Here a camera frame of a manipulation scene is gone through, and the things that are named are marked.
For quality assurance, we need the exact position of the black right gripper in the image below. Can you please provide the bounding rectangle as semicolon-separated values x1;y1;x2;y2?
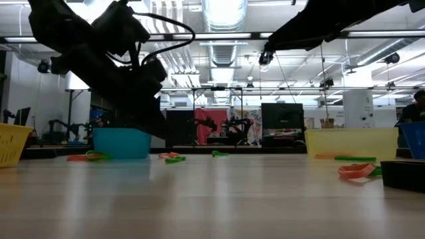
266;0;415;53

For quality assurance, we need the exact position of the floral cloth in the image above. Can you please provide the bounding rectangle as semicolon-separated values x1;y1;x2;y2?
228;108;262;145

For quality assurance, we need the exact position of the person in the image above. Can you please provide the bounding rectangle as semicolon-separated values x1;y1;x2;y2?
394;89;425;149

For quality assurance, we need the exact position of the black overhead frame beam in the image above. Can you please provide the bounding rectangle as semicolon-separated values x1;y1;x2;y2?
0;30;425;44

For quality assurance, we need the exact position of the black tray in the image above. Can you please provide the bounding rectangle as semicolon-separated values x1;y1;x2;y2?
380;160;425;194

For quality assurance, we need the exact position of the black hanging camera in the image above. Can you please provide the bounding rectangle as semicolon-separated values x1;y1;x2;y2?
37;59;51;75
384;52;401;65

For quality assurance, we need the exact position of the black overhead camera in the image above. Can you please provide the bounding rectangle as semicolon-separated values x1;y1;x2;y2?
258;49;277;66

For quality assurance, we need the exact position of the black table frame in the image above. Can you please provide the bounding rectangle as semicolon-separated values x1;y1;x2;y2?
19;145;412;160

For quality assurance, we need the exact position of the black background rig frame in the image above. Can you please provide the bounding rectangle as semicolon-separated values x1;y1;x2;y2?
65;86;244;149

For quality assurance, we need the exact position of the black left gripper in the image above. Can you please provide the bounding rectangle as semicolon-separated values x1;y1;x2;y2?
49;49;169;141

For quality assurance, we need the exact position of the black monitor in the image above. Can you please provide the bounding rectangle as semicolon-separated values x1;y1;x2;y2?
261;102;305;131

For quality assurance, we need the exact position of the blue plastic basket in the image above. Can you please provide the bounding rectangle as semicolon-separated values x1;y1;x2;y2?
398;121;425;161

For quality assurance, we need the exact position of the silver ventilation duct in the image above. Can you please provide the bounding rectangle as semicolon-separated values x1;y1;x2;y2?
201;0;248;88

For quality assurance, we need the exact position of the thin hanging cable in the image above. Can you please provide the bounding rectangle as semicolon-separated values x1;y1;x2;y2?
319;42;330;129

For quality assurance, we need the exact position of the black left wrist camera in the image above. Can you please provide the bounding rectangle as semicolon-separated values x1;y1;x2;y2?
90;0;151;58

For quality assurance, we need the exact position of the yellow slotted basket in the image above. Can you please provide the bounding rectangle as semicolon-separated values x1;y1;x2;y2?
0;123;35;169

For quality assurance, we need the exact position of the teal plastic basket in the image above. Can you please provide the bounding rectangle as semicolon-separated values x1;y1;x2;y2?
92;127;152;159

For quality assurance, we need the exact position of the small dark monitor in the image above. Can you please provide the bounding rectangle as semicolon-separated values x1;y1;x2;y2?
3;106;32;127

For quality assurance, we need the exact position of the red cloth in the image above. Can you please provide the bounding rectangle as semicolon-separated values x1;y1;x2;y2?
194;108;229;145

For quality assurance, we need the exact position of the translucent yellow basket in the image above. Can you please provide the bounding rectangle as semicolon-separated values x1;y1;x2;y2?
304;127;399;161

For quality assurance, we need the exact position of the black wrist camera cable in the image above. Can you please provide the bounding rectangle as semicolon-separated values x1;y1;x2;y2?
131;11;196;66

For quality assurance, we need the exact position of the white pillar cabinet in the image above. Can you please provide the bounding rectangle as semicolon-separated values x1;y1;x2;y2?
343;89;375;129

